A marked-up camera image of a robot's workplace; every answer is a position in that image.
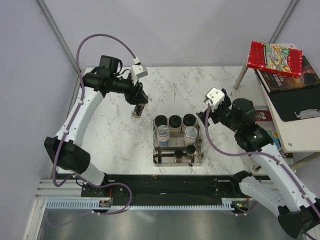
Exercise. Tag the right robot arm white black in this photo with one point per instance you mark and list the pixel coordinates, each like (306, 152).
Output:
(296, 207)

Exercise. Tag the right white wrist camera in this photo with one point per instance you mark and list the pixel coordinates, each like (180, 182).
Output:
(214, 97)

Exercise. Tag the white slotted cable duct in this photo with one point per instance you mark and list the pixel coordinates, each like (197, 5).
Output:
(95, 204)

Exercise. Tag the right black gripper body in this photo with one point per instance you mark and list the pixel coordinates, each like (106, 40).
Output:
(222, 114)

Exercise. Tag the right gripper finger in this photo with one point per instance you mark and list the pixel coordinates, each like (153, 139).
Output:
(226, 99)
(202, 115)

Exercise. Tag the clear three-slot organizer tray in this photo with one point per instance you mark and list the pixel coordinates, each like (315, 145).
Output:
(164, 156)

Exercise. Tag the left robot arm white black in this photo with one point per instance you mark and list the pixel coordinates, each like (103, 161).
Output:
(64, 149)

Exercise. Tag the dark hardcover book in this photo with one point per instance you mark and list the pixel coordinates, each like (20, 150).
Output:
(276, 83)

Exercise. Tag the white side table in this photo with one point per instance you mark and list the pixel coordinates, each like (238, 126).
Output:
(298, 136)

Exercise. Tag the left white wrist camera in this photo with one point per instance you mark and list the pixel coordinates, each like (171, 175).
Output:
(138, 71)

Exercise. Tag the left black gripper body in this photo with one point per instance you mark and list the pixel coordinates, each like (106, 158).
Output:
(129, 94)

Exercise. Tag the red children's book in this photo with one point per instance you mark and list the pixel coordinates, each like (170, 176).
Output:
(276, 59)

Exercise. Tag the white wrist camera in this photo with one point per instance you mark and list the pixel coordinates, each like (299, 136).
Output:
(138, 71)
(214, 97)

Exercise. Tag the black-cap spice bottle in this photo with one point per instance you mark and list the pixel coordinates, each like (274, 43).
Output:
(190, 152)
(138, 110)
(178, 155)

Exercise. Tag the blue-label bottle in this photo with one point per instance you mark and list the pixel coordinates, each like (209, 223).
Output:
(190, 136)
(163, 135)

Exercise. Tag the black clipboard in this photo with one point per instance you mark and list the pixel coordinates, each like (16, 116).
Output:
(297, 104)

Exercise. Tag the black knob-lid glass jar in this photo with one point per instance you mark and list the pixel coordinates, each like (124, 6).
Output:
(160, 120)

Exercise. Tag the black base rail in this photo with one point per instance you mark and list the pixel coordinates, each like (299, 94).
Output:
(169, 190)

